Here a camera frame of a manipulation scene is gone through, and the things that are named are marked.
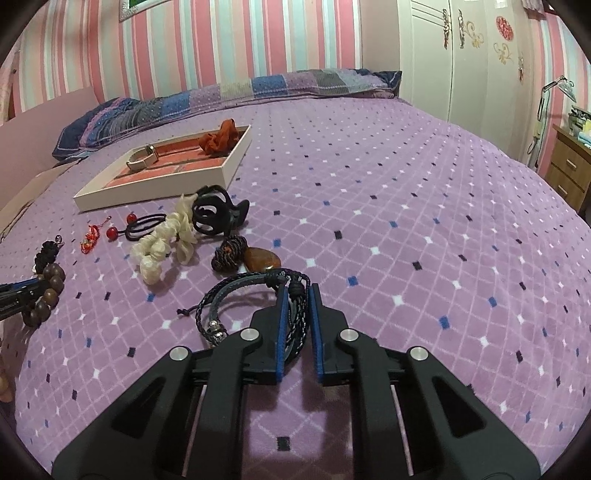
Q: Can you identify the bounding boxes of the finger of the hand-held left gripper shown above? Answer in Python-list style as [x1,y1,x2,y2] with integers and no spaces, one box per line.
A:
[0,277,41,320]

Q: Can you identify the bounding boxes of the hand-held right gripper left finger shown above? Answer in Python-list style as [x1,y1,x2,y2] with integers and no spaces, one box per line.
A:
[52,284,289,480]

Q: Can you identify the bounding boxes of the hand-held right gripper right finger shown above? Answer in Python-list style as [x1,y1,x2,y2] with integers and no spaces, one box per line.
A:
[310,283,541,480]

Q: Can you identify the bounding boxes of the black braided leather bracelet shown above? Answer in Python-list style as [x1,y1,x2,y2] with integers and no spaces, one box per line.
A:
[178,270,311,361]

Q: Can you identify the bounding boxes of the brown wooden bead bracelet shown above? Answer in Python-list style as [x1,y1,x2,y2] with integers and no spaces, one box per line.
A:
[21,262,66,328]

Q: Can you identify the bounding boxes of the black braided tassel cord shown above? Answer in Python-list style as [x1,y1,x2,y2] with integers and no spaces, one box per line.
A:
[33,235,65,274]

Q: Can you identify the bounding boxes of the amber pendant with brown knot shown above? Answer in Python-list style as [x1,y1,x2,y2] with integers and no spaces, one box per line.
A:
[211,234,283,273]

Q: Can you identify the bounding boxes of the red knot charm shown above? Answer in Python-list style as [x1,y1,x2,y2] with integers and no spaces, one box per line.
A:
[81,216,114,254]

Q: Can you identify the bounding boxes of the black hair tie red beads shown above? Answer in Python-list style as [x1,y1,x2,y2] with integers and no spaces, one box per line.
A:
[106,211,168,242]

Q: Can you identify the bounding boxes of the black hair claw clip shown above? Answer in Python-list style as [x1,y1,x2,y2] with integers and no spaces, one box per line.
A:
[191,185,250,239]

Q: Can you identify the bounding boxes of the cream scrunchie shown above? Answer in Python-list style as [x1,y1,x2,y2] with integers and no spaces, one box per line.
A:
[130,193,200,285]

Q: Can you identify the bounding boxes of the white tray with brick lining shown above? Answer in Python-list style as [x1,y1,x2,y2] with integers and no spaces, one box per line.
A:
[73,124,253,213]

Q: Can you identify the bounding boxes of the purple diamond pattern bedspread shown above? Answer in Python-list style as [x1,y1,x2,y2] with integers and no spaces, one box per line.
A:
[0,95,591,480]

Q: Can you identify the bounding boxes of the pink headboard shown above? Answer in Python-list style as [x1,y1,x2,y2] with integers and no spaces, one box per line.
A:
[0,85,101,139]

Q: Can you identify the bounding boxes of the rust orange scrunchie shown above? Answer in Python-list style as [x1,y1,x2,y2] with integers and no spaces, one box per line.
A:
[198,119,241,156]

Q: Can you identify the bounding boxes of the striped patchwork pillow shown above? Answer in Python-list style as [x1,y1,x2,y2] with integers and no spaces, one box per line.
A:
[52,68,403,162]

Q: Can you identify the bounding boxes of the wooden nightstand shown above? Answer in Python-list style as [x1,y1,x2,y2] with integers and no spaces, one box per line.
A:
[545,124,591,214]

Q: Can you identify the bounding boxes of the white framed picture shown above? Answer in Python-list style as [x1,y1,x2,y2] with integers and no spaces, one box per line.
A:
[119,0,175,22]

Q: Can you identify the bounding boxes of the white wardrobe with gold decals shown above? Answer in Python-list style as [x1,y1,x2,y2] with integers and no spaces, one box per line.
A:
[397,0,540,163]

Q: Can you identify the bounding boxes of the desk lamp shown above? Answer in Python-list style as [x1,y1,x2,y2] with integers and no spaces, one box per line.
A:
[526,75,576,168]

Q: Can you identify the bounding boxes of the pile of things on nightstand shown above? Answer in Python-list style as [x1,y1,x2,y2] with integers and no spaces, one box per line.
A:
[568,105,591,149]

